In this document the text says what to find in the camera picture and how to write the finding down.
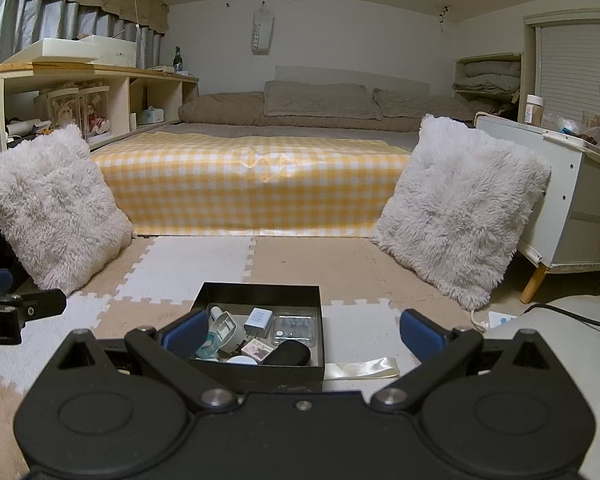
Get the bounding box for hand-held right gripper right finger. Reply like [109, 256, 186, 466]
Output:
[370, 310, 568, 411]

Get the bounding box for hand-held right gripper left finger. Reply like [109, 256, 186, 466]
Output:
[47, 310, 238, 411]

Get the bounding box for teal tape roll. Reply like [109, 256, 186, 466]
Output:
[196, 332, 222, 361]

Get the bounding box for small printed box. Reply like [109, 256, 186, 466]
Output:
[241, 338, 275, 365]

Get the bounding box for black cardboard box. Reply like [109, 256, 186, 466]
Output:
[187, 282, 326, 393]

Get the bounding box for black glasses case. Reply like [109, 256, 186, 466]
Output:
[269, 340, 312, 367]

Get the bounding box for clear plastic case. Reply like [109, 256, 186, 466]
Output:
[272, 315, 315, 346]

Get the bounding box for clear plastic strip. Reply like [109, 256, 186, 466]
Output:
[325, 357, 401, 380]

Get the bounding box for white power adapter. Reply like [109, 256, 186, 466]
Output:
[487, 311, 518, 330]

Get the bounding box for white fluffy pillow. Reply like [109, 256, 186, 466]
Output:
[0, 124, 133, 297]
[370, 114, 552, 311]

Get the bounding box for foam puzzle mat tiles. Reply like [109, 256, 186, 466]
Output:
[0, 235, 486, 461]

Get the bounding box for white paper roll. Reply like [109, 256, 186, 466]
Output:
[5, 120, 42, 137]

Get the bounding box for yellow checked blanket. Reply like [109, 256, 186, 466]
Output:
[91, 131, 418, 238]

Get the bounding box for clear doll display case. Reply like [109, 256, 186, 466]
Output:
[42, 89, 81, 133]
[79, 85, 112, 138]

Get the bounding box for white cabinet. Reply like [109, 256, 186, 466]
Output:
[475, 112, 600, 306]

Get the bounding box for cream wooden shelf unit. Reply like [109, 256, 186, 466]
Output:
[0, 62, 199, 206]

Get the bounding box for brown bed pillow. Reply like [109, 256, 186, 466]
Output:
[263, 80, 383, 121]
[372, 87, 473, 121]

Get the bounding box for brown duvet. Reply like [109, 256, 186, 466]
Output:
[178, 91, 476, 133]

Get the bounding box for white flat box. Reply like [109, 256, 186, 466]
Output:
[0, 37, 101, 64]

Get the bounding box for cream storage box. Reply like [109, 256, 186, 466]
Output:
[77, 35, 137, 68]

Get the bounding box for grey curtain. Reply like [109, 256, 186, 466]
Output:
[0, 0, 168, 68]

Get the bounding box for shelf with folded bedding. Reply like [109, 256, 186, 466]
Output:
[454, 52, 523, 121]

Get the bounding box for white headboard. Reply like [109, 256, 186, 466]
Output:
[275, 65, 431, 98]

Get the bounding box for window blind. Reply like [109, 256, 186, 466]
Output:
[524, 12, 600, 126]

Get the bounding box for white hanging bag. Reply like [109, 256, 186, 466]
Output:
[252, 7, 275, 55]

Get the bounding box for black cable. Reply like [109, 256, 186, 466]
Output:
[522, 302, 600, 328]

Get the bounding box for white hanging cord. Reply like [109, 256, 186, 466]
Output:
[130, 0, 146, 68]

